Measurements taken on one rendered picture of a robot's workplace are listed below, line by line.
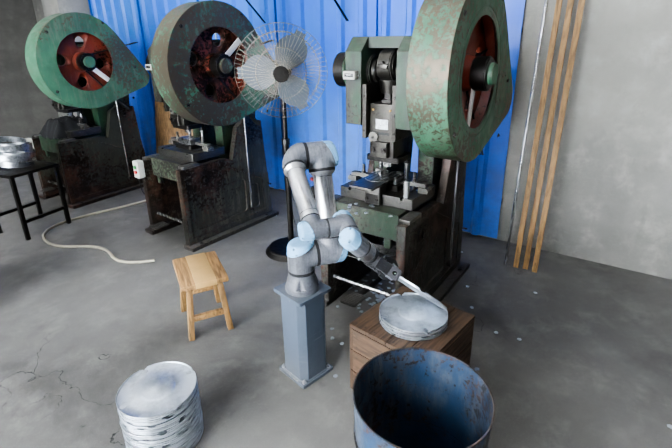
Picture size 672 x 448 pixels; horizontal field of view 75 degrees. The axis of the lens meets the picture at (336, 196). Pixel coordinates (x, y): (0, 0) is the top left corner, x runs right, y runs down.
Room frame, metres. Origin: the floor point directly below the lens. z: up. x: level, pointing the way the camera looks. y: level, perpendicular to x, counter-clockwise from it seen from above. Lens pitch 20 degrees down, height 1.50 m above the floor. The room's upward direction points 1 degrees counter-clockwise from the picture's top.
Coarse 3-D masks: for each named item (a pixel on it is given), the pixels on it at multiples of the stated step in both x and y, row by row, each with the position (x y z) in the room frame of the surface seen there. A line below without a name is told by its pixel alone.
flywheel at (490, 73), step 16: (480, 32) 2.27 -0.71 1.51; (480, 48) 2.29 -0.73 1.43; (496, 48) 2.36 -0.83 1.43; (464, 64) 2.07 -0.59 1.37; (480, 64) 2.03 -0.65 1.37; (496, 64) 2.06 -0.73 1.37; (464, 80) 2.06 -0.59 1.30; (480, 80) 2.02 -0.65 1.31; (496, 80) 2.08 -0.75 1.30; (464, 96) 2.14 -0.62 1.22; (480, 96) 2.34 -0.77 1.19; (464, 112) 2.15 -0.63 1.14; (480, 112) 2.29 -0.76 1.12
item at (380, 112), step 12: (372, 108) 2.33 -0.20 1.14; (384, 108) 2.28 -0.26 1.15; (372, 120) 2.32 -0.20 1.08; (384, 120) 2.28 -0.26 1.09; (372, 132) 2.31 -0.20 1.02; (384, 132) 2.28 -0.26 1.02; (372, 144) 2.29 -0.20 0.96; (384, 144) 2.25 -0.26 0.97; (396, 144) 2.27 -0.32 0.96; (384, 156) 2.25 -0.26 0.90; (396, 156) 2.28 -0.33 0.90
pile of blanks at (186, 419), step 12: (192, 396) 1.32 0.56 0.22; (120, 408) 1.26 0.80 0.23; (180, 408) 1.26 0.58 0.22; (192, 408) 1.31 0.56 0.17; (120, 420) 1.26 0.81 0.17; (132, 420) 1.21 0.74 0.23; (144, 420) 1.20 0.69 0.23; (156, 420) 1.21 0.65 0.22; (168, 420) 1.23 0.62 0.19; (180, 420) 1.27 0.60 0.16; (192, 420) 1.30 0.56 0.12; (132, 432) 1.21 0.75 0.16; (144, 432) 1.20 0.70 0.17; (156, 432) 1.21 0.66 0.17; (168, 432) 1.22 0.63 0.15; (180, 432) 1.25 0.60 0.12; (192, 432) 1.29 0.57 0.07; (132, 444) 1.21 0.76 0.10; (144, 444) 1.21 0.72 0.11; (156, 444) 1.20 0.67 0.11; (168, 444) 1.22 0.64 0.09; (180, 444) 1.24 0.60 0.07; (192, 444) 1.28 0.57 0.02
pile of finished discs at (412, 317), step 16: (384, 304) 1.66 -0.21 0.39; (400, 304) 1.66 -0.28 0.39; (416, 304) 1.65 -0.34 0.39; (432, 304) 1.65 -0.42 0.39; (384, 320) 1.54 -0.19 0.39; (400, 320) 1.54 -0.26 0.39; (416, 320) 1.54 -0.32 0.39; (432, 320) 1.54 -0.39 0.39; (400, 336) 1.48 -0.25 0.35; (416, 336) 1.46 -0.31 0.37; (432, 336) 1.47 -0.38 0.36
